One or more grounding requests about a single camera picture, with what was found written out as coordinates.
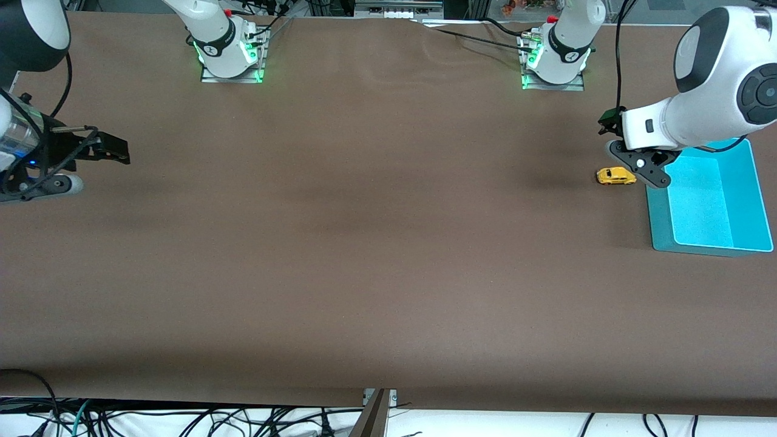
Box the yellow beetle toy car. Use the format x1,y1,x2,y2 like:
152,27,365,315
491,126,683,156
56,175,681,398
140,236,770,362
596,168,637,186

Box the teal plastic storage bin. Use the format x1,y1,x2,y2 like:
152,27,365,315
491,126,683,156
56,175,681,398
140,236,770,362
645,138,774,256

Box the grey box with ports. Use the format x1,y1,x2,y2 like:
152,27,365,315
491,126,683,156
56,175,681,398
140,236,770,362
354,0,445,19

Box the brown table cover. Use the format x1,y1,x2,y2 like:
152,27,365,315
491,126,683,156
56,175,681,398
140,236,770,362
0,12,777,417

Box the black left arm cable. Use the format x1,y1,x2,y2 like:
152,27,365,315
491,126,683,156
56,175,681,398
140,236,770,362
615,0,635,111

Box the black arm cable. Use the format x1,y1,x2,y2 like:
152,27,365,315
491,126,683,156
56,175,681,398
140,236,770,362
615,0,635,111
18,52,101,183

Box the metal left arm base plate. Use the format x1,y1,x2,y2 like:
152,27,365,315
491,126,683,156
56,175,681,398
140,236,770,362
519,30,586,92

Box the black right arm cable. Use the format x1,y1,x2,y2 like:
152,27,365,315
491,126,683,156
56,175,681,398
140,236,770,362
18,52,101,183

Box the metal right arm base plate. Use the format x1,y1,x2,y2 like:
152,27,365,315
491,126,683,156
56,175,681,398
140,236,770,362
199,27,266,84

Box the black cable across table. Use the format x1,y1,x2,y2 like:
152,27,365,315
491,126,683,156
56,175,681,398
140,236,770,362
412,17,538,52

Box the black base cable bundle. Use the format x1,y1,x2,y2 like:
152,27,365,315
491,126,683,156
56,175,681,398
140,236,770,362
242,0,293,38

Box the teal floor cable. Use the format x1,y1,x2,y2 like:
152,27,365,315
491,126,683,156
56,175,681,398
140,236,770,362
69,401,93,437

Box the tangled black floor cables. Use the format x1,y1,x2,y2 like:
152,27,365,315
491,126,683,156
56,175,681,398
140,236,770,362
91,405,365,437

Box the aluminium table edge bracket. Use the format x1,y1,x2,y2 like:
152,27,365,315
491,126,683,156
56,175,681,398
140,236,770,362
349,388,399,437

